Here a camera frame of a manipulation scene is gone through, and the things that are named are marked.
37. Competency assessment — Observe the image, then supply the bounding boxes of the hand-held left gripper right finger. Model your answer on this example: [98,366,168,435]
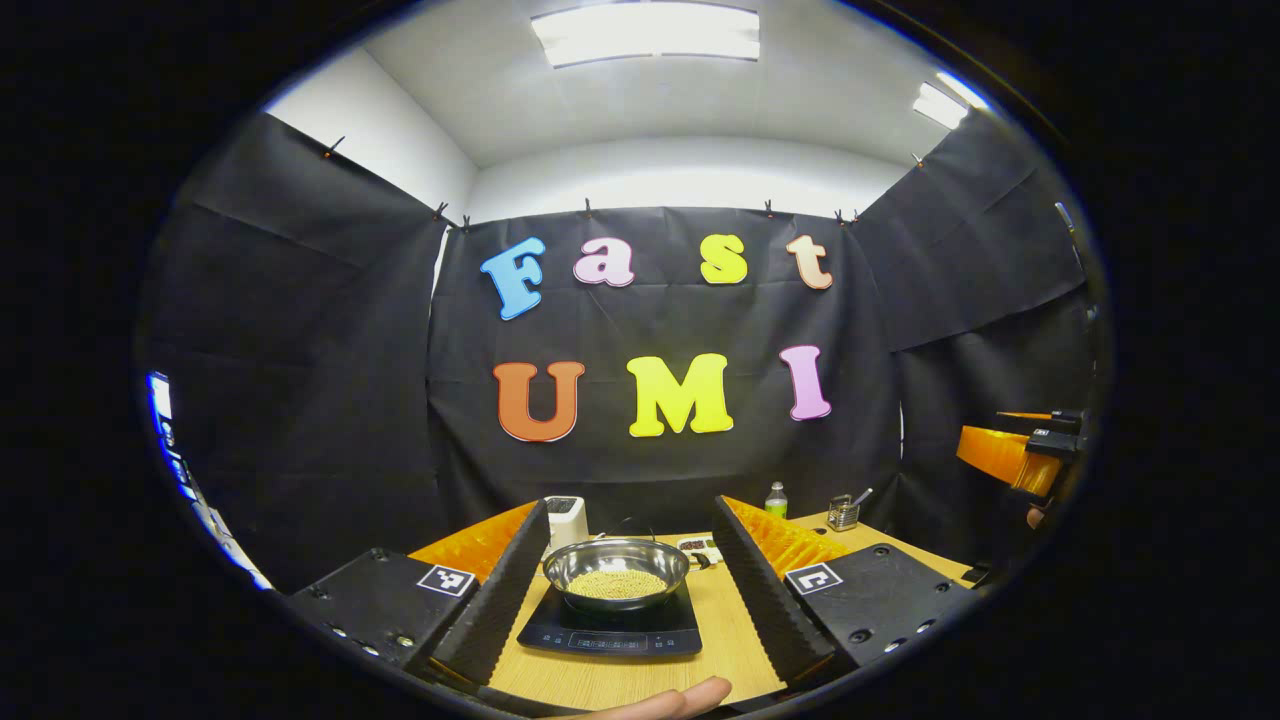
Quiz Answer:
[710,494,979,689]

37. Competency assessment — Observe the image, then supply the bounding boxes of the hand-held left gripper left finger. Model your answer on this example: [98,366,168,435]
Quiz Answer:
[288,499,554,689]

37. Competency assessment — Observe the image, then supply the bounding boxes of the black induction cooktop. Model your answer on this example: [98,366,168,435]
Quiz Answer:
[516,580,703,658]

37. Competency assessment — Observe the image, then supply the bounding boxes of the steel pot black handle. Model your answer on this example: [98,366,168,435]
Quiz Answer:
[542,537,713,613]

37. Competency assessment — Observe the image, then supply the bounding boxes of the white toaster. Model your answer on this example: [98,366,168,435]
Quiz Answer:
[545,495,589,551]

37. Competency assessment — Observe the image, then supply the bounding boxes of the pile of soybeans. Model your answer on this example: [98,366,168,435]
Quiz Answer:
[568,568,669,601]

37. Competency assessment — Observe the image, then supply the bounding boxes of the small ceiling light panel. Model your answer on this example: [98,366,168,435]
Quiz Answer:
[912,70,991,131]

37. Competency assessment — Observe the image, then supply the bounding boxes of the large ceiling light panel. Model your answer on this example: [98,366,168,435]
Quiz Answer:
[530,2,761,69]

